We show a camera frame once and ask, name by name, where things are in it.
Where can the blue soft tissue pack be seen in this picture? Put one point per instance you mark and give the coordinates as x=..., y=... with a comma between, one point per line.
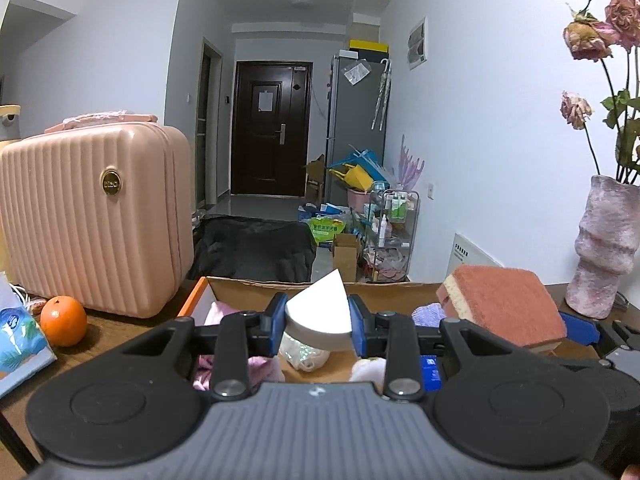
x=20, y=345

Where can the pink ribbed suitcase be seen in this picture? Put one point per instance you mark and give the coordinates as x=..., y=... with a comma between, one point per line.
x=90, y=220

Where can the lilac folded umbrella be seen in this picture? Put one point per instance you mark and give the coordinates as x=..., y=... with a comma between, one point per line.
x=411, y=165

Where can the side room doorway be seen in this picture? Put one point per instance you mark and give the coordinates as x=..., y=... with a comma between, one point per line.
x=207, y=125

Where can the white and yellow plush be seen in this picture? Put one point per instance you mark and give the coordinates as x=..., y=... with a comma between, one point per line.
x=365, y=372

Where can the pink textured vase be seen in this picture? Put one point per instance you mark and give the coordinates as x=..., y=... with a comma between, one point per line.
x=605, y=250

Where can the white wall board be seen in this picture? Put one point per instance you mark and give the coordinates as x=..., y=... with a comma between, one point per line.
x=475, y=255

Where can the small open cardboard box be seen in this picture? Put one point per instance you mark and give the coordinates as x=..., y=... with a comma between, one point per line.
x=346, y=260

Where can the dried pink rose bouquet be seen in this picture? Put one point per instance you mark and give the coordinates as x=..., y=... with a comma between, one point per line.
x=587, y=37

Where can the brown and pink sponge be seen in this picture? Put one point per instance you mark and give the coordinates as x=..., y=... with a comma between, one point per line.
x=500, y=300

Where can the black cloth heap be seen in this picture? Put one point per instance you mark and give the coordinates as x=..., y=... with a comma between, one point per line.
x=250, y=250

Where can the orange cardboard box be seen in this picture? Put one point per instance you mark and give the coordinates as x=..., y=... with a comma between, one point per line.
x=390, y=290

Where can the white folded umbrella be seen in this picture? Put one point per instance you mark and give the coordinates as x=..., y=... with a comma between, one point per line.
x=382, y=95

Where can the metal rolling cart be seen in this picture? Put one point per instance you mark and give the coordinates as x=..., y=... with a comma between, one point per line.
x=390, y=240

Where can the yellow water bottle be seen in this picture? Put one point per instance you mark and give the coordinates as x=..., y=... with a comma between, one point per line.
x=9, y=122

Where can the orange fruit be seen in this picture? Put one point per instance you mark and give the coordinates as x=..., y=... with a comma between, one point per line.
x=63, y=321

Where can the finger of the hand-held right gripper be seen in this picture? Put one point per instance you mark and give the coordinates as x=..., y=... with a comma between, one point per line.
x=580, y=329

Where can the dark brown entrance door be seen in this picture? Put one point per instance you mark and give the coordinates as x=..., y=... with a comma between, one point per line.
x=270, y=145

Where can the clear plastic bag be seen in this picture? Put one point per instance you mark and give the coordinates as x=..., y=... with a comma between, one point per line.
x=357, y=74

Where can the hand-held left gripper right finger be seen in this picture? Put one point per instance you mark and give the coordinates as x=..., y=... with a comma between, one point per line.
x=357, y=325

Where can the black eyeglasses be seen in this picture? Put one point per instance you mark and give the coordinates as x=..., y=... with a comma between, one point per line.
x=624, y=302

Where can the purple woven fabric pouch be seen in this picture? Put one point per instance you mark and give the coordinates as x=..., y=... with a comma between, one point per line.
x=427, y=314

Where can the blue bag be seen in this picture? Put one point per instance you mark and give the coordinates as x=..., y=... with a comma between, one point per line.
x=375, y=165

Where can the yellow bag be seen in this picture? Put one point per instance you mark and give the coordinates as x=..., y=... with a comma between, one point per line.
x=357, y=177

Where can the white electrical panel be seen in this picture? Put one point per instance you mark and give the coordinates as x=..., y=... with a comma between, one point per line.
x=417, y=42

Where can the pale pink fluffy towel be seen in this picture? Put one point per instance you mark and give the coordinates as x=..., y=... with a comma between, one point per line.
x=262, y=370

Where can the white wedge sponge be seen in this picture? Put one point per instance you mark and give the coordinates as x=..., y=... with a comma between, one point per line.
x=320, y=315

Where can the brown cardboard carton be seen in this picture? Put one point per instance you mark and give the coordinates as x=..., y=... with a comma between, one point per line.
x=315, y=180

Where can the iridescent plastic bag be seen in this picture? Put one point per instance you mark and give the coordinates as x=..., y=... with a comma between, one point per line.
x=305, y=357

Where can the yellow and black box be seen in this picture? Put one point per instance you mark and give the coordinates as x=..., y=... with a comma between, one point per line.
x=369, y=46

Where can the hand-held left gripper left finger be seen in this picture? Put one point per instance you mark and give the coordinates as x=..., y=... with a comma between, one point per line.
x=277, y=322

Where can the pink bucket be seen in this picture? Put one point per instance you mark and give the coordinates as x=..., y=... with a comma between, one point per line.
x=360, y=200

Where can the green printed bag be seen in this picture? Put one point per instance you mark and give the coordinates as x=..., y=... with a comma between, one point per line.
x=327, y=230

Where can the grey refrigerator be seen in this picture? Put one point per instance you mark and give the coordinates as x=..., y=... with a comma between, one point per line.
x=355, y=125

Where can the blue pocket tissue packet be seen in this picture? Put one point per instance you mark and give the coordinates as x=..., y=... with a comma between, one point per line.
x=431, y=372

